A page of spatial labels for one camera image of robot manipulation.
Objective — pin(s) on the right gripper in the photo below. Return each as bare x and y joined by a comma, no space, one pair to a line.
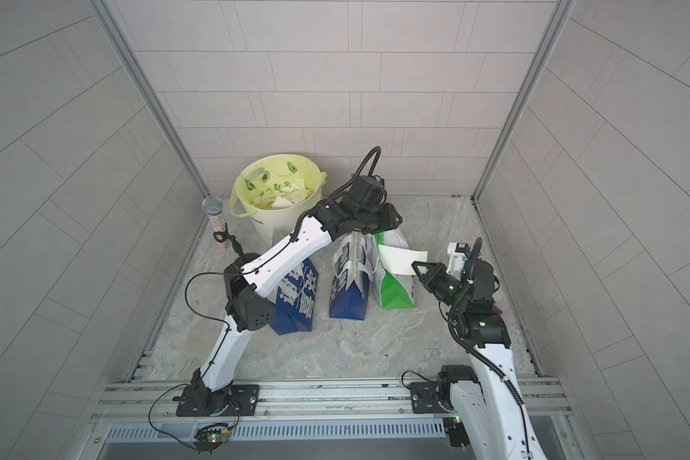
432,283

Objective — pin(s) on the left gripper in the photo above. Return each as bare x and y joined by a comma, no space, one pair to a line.
387,218

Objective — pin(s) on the white receipt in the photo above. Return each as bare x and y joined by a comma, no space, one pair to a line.
398,260

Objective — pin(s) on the green white paper bag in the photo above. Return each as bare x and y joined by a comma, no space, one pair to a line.
396,292

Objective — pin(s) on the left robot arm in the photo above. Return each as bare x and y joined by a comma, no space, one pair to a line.
250,280

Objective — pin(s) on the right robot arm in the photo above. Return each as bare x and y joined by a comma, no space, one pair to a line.
485,393

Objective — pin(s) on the shredded paper in bin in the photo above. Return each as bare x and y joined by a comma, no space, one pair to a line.
278,195

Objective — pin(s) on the cream trash bin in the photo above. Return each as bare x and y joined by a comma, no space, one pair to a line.
272,225

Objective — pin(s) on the yellow-green bin liner bag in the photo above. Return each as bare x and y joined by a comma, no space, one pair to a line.
277,167

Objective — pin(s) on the right circuit board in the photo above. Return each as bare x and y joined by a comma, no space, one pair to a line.
456,433

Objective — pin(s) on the circuit board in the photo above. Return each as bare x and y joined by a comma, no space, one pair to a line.
209,438
456,433

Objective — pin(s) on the left circuit board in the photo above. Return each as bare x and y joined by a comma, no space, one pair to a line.
209,438

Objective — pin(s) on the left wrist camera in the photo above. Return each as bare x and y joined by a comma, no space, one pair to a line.
366,191

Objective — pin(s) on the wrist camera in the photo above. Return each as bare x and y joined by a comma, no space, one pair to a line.
458,254
366,191

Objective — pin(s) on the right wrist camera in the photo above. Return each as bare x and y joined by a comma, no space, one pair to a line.
458,254

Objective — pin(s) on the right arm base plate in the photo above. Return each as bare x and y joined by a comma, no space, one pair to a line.
429,398

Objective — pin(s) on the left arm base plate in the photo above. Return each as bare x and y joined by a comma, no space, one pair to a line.
236,400

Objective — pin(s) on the aluminium rail frame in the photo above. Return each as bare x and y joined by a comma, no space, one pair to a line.
309,418

